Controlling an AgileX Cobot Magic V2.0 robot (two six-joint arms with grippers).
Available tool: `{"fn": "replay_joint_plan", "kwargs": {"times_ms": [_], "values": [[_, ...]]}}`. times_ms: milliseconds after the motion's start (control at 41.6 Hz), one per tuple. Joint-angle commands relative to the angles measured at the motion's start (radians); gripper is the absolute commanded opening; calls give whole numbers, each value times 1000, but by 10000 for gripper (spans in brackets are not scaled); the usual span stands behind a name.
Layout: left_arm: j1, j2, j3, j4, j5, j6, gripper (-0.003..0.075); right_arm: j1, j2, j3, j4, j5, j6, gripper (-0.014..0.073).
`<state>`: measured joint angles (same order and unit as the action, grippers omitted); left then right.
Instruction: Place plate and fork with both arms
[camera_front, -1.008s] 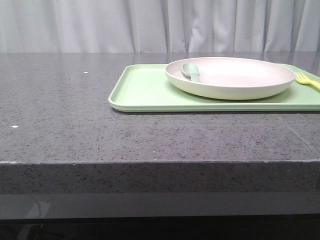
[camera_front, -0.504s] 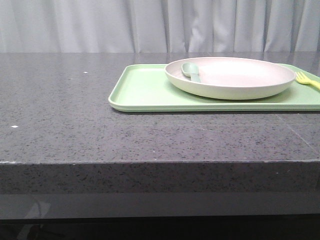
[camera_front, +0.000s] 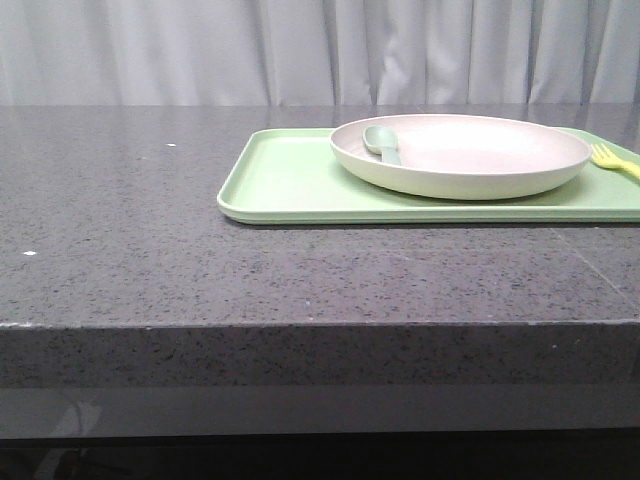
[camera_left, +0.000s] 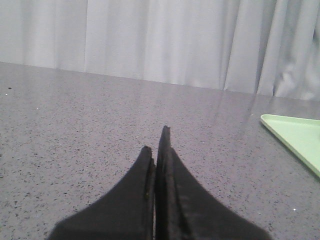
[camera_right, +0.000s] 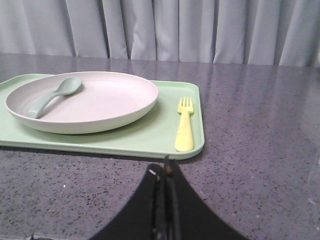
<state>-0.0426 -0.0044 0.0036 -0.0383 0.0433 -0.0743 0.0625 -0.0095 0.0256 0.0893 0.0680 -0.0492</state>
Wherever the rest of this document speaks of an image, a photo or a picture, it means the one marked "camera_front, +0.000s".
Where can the yellow plastic fork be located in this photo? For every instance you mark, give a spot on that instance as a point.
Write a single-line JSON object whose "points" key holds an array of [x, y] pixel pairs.
{"points": [[604, 158]]}

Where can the light green rectangular tray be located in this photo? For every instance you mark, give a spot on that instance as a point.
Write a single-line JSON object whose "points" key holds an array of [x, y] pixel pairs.
{"points": [[291, 177]]}

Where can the teal green plastic spoon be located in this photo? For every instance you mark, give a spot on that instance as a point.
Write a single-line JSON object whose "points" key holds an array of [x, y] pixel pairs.
{"points": [[383, 142]]}

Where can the white pleated curtain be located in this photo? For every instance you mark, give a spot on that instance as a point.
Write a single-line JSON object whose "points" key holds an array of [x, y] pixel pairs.
{"points": [[236, 53]]}

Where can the beige round plate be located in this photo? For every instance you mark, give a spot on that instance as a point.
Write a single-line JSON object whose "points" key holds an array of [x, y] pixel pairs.
{"points": [[464, 157]]}

